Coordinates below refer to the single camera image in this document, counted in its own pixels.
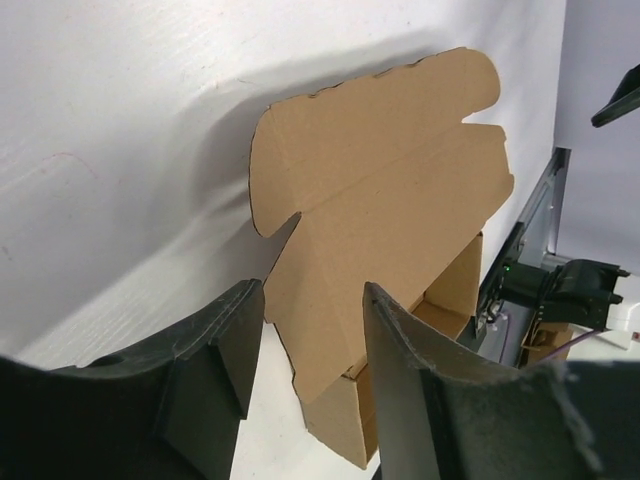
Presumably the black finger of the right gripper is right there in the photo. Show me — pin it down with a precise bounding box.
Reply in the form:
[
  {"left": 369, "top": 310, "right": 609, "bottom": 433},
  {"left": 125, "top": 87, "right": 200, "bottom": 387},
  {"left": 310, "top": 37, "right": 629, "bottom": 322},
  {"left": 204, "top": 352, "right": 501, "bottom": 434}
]
[{"left": 591, "top": 65, "right": 640, "bottom": 126}]

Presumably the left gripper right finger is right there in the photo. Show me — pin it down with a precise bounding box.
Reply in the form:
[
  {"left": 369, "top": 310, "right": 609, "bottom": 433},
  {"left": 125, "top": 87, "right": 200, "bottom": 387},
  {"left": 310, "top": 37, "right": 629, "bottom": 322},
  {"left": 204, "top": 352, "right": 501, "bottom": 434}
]
[{"left": 363, "top": 282, "right": 639, "bottom": 479}]

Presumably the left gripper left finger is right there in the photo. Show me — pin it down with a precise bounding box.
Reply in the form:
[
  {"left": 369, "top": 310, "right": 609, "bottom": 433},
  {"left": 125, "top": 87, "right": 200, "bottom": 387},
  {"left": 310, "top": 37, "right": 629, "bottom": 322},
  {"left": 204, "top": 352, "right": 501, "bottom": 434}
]
[{"left": 1, "top": 279, "right": 264, "bottom": 479}]

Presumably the cardboard box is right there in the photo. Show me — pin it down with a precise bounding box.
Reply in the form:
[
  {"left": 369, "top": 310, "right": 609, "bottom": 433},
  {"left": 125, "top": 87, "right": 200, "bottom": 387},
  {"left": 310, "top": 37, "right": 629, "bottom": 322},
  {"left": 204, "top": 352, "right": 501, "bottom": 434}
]
[{"left": 249, "top": 47, "right": 514, "bottom": 468}]

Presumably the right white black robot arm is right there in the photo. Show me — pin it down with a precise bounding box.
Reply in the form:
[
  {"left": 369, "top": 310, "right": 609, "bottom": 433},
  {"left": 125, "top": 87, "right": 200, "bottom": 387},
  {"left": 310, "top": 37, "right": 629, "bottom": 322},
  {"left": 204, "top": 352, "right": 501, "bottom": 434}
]
[{"left": 472, "top": 147, "right": 639, "bottom": 337}]

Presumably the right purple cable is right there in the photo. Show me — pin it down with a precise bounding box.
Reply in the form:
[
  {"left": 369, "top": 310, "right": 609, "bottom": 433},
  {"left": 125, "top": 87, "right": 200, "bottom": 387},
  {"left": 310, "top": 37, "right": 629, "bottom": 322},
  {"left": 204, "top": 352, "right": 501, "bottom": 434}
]
[{"left": 499, "top": 314, "right": 606, "bottom": 371}]

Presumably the aluminium table frame rail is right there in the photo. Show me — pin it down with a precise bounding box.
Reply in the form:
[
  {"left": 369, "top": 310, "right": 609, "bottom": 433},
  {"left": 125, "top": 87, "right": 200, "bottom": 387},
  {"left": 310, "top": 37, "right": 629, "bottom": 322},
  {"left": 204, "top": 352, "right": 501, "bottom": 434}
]
[{"left": 496, "top": 147, "right": 572, "bottom": 270}]

